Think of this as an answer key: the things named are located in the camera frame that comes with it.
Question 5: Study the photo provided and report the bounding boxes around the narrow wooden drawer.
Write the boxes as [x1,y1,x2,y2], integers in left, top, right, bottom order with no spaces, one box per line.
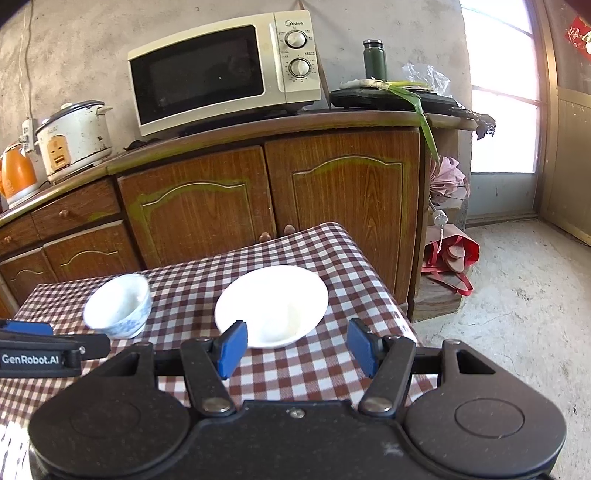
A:
[0,215,40,259]

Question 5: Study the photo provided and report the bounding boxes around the clear plastic bag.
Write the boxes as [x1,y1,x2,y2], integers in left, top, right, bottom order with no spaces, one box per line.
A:
[402,62,451,97]

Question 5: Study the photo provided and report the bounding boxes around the white rice cooker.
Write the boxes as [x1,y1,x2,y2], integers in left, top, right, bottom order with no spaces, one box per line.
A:
[35,100,114,183]

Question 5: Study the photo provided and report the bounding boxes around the pink cloth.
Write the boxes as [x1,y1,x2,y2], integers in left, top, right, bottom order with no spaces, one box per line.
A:
[427,156,469,201]

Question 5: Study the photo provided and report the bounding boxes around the orange electric kettle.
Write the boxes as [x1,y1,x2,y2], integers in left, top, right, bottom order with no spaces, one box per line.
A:
[0,141,40,208]

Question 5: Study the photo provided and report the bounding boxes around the plain white shallow bowl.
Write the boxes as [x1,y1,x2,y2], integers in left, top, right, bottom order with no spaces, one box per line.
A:
[213,266,329,349]

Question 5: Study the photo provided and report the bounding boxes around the dark cloth scrap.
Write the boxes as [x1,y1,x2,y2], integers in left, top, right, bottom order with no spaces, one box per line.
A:
[462,111,497,139]

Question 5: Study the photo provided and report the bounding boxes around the cream microwave oven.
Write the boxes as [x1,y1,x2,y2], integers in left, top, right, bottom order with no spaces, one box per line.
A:
[128,10,322,138]

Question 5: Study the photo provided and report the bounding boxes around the red paper decoration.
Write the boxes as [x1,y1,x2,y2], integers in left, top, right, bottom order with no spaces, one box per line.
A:
[566,16,591,54]

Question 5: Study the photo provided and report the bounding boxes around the beige metal door panel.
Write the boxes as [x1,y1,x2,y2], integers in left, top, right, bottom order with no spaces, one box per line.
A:
[540,83,591,245]

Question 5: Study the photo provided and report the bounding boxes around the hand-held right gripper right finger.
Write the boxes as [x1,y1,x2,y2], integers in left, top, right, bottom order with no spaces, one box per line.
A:
[347,318,499,416]

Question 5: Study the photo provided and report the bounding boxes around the brown checkered tablecloth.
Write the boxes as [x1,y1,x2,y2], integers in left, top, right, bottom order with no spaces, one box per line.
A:
[0,222,439,480]

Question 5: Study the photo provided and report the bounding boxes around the green onion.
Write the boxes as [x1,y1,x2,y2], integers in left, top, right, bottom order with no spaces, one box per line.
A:
[339,78,441,160]

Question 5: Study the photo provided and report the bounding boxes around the tan slipper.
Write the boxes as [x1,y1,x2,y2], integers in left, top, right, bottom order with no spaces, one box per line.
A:
[441,242,468,275]

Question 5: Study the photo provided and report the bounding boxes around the red bag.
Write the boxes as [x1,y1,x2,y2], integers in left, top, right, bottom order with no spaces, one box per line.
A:
[421,234,481,296]

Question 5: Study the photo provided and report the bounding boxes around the green thermos bottle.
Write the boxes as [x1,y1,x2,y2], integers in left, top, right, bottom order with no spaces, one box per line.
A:
[362,39,387,80]

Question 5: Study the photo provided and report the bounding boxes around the blue patterned white bowl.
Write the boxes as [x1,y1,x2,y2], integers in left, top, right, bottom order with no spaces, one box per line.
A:
[83,273,153,339]

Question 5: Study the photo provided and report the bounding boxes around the wooden two-door cabinet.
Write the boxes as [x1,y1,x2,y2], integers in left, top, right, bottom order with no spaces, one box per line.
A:
[108,111,476,319]

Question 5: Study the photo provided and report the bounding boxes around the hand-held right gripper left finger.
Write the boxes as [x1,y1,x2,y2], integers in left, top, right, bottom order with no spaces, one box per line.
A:
[99,320,249,416]

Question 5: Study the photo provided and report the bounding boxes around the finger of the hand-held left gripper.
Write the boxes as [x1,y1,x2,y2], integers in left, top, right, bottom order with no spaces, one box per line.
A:
[0,331,112,361]
[0,319,55,337]

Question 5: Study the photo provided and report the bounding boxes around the glass panel door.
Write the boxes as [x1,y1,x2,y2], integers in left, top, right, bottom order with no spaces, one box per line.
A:
[459,0,552,227]

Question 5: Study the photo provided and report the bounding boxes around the wooden block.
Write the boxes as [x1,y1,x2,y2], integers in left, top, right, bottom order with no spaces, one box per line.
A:
[413,272,462,321]

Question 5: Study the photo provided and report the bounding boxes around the white power strip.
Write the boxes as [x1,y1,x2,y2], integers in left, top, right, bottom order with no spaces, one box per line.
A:
[21,117,38,153]

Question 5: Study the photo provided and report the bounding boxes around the wide wooden drawer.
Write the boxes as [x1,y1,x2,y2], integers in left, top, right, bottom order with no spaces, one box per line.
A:
[31,179,122,241]

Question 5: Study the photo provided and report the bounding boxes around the wooden cabinet door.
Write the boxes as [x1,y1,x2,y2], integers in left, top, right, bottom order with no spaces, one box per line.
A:
[0,247,58,308]
[117,145,278,271]
[44,220,141,282]
[264,128,421,305]

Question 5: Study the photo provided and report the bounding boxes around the black flat cooktop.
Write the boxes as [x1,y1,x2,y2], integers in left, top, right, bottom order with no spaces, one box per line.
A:
[329,87,467,112]

